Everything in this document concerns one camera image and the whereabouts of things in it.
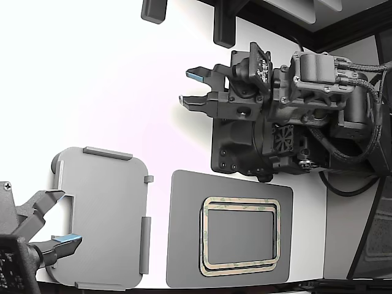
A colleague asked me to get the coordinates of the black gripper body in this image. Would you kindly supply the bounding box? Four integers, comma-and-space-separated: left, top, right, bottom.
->
216, 51, 272, 120

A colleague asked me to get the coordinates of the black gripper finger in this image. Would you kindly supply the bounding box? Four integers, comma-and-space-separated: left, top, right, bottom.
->
29, 233, 84, 268
13, 189, 67, 244
185, 64, 230, 92
178, 91, 229, 117

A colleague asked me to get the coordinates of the tan rectangular adhesive frame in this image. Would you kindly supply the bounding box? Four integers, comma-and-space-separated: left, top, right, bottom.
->
198, 207, 276, 276
202, 196, 282, 266

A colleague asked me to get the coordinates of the black six-joint robot arm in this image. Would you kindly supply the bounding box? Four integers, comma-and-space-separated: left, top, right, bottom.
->
210, 50, 392, 197

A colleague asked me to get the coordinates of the grey plastic holder tray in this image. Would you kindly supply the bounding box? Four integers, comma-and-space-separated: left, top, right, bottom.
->
50, 146, 154, 292

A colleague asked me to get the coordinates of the dark grey rounded block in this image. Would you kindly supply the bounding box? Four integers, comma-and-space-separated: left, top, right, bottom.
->
140, 0, 168, 25

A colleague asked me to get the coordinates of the dark grey textured mat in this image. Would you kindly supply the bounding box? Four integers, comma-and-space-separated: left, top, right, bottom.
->
166, 170, 294, 288

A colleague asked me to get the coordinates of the black side panel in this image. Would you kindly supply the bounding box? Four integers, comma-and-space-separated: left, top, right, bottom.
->
347, 30, 392, 279

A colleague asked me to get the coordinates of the black edge strip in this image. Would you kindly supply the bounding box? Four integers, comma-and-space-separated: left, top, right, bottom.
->
293, 277, 392, 294

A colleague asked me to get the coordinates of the black camera with circuit board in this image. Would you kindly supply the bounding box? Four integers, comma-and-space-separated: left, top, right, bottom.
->
0, 234, 40, 294
229, 42, 273, 94

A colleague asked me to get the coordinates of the black rectangular post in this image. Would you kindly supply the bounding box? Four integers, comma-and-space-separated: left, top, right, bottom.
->
213, 0, 237, 48

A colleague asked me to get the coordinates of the black braided cable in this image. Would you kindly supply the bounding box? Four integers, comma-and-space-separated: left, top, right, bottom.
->
335, 59, 392, 76
307, 76, 386, 165

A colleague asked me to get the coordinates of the black overhead frame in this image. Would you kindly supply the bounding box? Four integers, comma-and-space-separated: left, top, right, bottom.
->
226, 0, 392, 53

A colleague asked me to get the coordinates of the black smooth cable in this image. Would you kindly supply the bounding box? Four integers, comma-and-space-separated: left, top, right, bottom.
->
318, 170, 383, 197

